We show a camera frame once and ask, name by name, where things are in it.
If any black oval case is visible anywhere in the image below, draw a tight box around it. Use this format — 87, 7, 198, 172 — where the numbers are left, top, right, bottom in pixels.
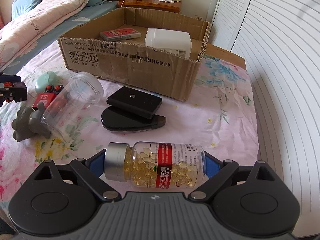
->
101, 106, 167, 133

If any grey elephant toy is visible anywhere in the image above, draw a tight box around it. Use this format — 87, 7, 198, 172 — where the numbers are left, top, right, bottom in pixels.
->
11, 102, 52, 142

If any floral pink bedsheet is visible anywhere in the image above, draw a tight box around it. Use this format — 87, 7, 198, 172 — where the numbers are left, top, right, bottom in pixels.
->
1, 43, 258, 212

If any brown cardboard box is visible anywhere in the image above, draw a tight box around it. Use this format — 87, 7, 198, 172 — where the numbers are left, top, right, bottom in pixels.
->
57, 7, 212, 101

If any white louvered closet door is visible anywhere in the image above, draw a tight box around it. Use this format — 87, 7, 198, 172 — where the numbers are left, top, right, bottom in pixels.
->
212, 0, 319, 237

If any clear plastic jar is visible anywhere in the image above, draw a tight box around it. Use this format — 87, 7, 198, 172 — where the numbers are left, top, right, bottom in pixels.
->
41, 72, 104, 142

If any black rectangular case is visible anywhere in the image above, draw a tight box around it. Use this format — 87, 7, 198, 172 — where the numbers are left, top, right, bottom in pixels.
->
106, 86, 162, 119

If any wooden nightstand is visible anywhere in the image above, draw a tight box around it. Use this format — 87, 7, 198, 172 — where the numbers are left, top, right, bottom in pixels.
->
117, 0, 182, 14

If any capsule bottle silver cap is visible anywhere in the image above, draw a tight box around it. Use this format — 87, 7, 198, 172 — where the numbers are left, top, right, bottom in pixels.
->
104, 142, 206, 191

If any mint green round case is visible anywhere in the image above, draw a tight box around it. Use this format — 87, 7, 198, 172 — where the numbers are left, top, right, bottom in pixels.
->
35, 71, 58, 93

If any red ink cartridge box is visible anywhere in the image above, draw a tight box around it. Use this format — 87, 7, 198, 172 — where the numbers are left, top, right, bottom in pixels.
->
100, 28, 141, 42

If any pink folded quilt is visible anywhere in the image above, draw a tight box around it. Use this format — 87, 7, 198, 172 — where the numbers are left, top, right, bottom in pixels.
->
1, 0, 89, 70

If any translucent white plastic container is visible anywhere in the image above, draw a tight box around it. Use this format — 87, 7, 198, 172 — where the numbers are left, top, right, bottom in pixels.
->
145, 28, 192, 59

